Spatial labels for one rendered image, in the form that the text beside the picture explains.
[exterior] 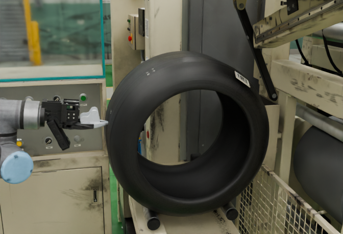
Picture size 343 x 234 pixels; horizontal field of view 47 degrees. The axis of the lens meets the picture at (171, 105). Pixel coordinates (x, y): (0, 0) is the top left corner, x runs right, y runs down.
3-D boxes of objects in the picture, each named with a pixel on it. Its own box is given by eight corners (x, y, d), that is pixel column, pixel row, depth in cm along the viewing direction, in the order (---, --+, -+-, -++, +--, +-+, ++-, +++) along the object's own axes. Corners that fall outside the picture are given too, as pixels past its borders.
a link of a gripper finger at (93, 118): (110, 112, 125) (80, 110, 123) (108, 129, 126) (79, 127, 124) (109, 109, 128) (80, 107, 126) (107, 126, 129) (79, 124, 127)
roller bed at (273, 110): (226, 155, 187) (229, 95, 179) (255, 153, 190) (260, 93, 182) (243, 173, 169) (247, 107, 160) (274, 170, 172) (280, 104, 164)
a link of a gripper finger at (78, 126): (94, 125, 123) (65, 124, 121) (93, 130, 124) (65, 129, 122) (93, 120, 128) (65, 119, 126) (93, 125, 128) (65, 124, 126)
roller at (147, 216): (133, 184, 164) (132, 174, 162) (144, 182, 165) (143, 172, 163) (147, 232, 131) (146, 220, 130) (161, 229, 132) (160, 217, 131)
